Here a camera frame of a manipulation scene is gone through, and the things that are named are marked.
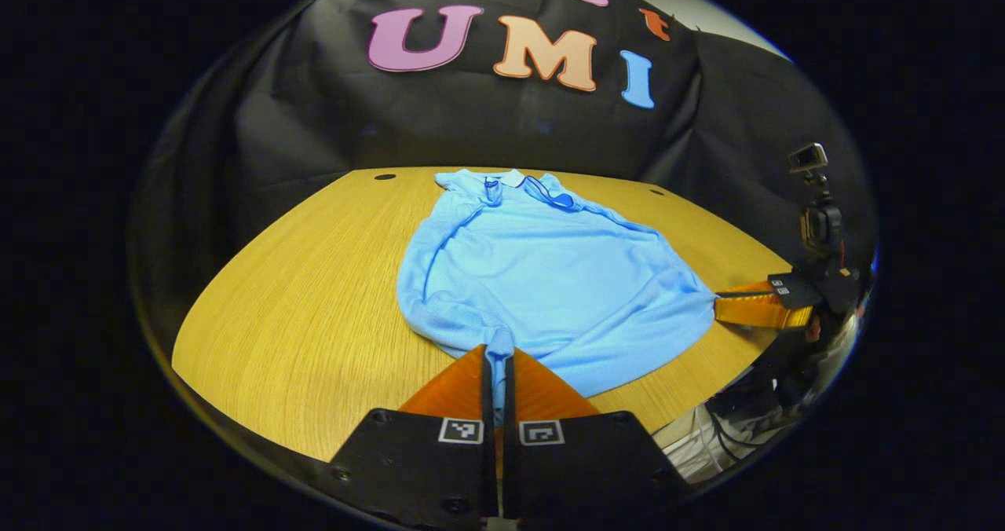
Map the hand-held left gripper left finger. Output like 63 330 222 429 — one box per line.
328 344 498 531

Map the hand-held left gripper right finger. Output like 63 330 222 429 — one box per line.
502 348 693 526

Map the light blue T-shirt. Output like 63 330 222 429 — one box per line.
395 168 718 428

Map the person's white clothing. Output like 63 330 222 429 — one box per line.
652 401 794 486

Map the black backdrop cloth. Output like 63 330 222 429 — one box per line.
128 0 878 300

